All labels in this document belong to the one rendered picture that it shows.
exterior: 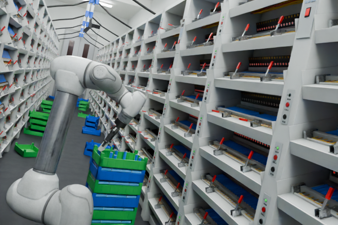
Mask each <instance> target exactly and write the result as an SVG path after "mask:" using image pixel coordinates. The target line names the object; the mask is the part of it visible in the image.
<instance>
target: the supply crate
mask: <svg viewBox="0 0 338 225"><path fill-rule="evenodd" d="M97 147H98V146H97V145H94V148H93V153H92V158H93V159H94V161H95V162H96V163H97V165H98V166H100V167H111V168H123V169H134V170H146V166H147V161H148V158H147V157H144V159H143V158H142V157H141V161H139V160H138V158H139V157H140V156H139V155H138V150H135V151H134V153H128V152H127V154H126V159H125V160H124V159H123V155H124V152H119V151H118V154H117V158H116V159H114V158H113V157H114V154H115V151H110V150H104V151H102V152H101V153H100V155H99V154H98V149H97ZM110 152H113V156H112V158H109V156H110ZM136 154H137V155H138V158H137V161H134V159H135V155H136Z"/></svg>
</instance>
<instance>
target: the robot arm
mask: <svg viewBox="0 0 338 225"><path fill-rule="evenodd" d="M49 70H50V75H51V77H52V79H54V80H55V89H56V90H57V92H56V95H55V98H54V101H53V105H52V108H51V111H50V114H49V117H48V121H47V125H46V128H45V131H44V134H43V138H42V141H41V144H40V147H39V151H38V154H37V157H36V160H35V164H34V167H33V168H32V169H30V170H28V171H27V172H26V173H25V175H24V176H23V178H20V179H18V180H16V181H15V182H14V183H13V184H12V185H11V186H10V187H9V189H8V191H7V194H6V201H7V205H8V206H9V208H10V209H11V210H12V211H13V212H15V213H16V214H18V215H19V216H21V217H24V218H26V219H28V220H31V221H34V222H38V223H42V224H45V225H91V223H92V218H93V211H94V203H93V197H92V193H91V192H90V191H89V189H88V188H87V187H85V186H83V185H79V184H73V185H68V186H66V187H64V188H63V189H62V190H59V179H58V177H57V175H56V169H57V166H58V163H59V159H60V156H61V153H62V149H63V146H64V143H65V139H66V136H67V133H68V129H69V126H70V123H71V119H72V116H73V113H74V109H75V106H76V103H77V99H78V97H79V96H81V95H82V93H83V92H84V91H85V89H86V88H89V89H94V90H99V91H104V92H105V93H106V94H107V96H108V97H109V98H111V99H112V100H114V101H115V102H117V103H118V104H119V105H121V107H122V108H123V109H122V110H121V111H120V113H119V114H118V118H116V120H115V121H114V122H115V124H116V126H114V127H113V128H112V130H111V131H110V133H109V134H108V135H107V137H106V138H105V139H104V140H103V142H102V144H101V145H100V146H99V148H98V150H99V151H100V152H102V151H104V149H105V148H106V147H107V145H108V144H109V143H110V142H111V140H112V139H113V138H114V136H115V135H116V134H117V132H118V131H119V130H120V128H122V129H124V128H125V127H126V125H127V124H129V123H130V122H131V121H132V119H133V118H134V117H135V116H136V115H137V114H138V113H139V112H140V111H141V109H142V108H143V106H144V104H145V102H146V96H145V95H144V94H143V93H142V92H140V91H136V92H134V93H130V92H129V91H128V90H127V89H126V88H125V86H124V85H123V84H122V80H121V78H120V76H119V74H118V73H117V72H116V71H115V70H114V69H113V68H112V67H110V66H108V65H106V64H102V63H99V62H96V61H92V60H89V59H86V58H82V57H77V56H59V57H57V58H55V59H54V60H53V61H52V62H51V64H50V68H49Z"/></svg>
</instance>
